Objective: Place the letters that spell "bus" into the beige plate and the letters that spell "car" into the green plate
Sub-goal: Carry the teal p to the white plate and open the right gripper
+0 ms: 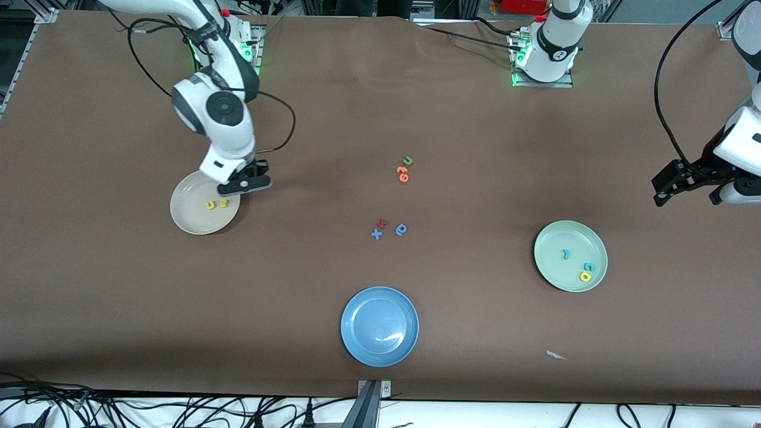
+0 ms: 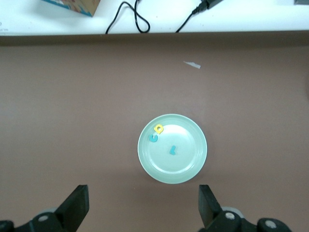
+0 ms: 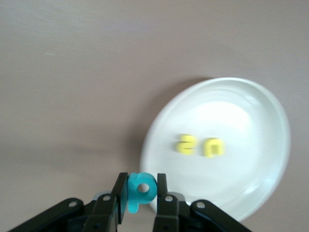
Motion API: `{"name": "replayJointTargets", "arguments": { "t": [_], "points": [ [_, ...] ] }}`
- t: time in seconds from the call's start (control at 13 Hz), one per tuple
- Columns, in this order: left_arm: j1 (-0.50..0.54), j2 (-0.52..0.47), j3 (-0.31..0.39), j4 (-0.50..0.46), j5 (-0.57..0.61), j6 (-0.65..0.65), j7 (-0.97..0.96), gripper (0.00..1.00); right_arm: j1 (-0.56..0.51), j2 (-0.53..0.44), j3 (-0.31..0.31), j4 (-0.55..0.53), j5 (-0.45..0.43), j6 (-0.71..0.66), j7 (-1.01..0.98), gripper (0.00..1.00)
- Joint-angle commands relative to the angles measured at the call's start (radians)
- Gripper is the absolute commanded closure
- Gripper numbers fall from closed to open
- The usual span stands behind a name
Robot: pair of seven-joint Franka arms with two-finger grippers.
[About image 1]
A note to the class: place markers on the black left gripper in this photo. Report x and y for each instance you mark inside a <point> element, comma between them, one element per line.
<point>705,169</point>

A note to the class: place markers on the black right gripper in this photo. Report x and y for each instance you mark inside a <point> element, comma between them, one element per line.
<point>261,170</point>

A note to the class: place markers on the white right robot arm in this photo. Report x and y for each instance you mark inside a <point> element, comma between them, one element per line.
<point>226,131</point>

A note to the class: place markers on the beige brown round plate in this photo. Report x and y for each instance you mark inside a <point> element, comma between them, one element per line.
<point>190,217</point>

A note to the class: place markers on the pale green round plate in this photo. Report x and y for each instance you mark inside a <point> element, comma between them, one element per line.
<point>559,273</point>

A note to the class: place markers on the blue foam letter a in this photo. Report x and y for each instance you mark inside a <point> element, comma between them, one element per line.
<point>402,229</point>

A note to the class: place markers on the blue round plate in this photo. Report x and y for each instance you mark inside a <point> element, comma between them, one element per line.
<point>379,327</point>

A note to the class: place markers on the white paper scrap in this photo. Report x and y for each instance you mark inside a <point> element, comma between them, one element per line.
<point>556,355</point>

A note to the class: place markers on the red box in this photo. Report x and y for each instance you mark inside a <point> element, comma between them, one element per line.
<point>523,6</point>

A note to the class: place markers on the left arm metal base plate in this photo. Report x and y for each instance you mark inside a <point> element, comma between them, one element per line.
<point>559,84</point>

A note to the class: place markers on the aluminium frame profile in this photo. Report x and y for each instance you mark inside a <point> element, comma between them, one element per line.
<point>44,15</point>
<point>726,30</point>

